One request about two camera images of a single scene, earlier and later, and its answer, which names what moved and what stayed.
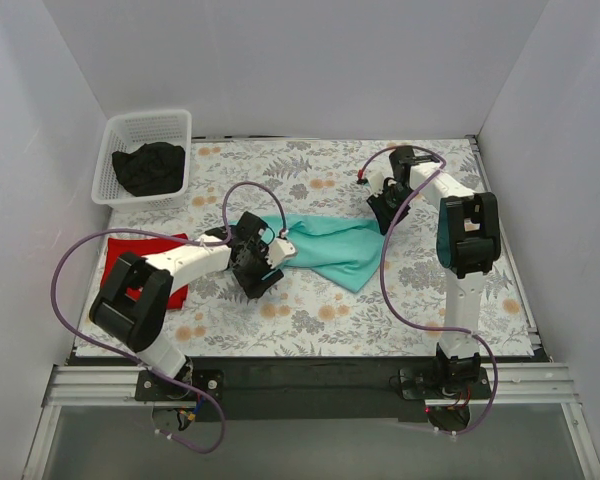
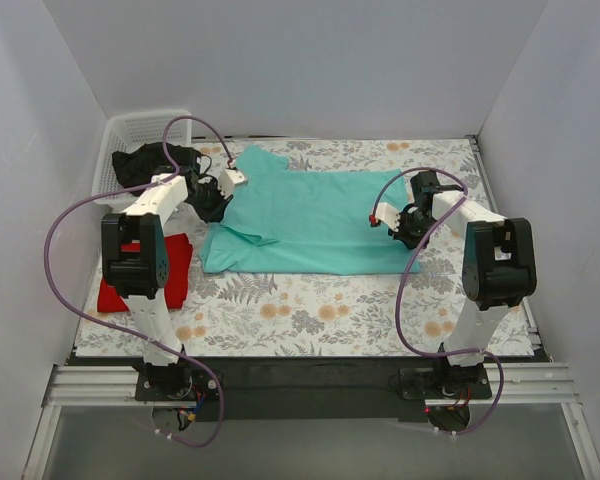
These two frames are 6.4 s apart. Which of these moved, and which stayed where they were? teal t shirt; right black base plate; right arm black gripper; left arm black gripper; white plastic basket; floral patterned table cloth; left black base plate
Moved: right arm black gripper; teal t shirt; left arm black gripper
Stayed: left black base plate; floral patterned table cloth; white plastic basket; right black base plate
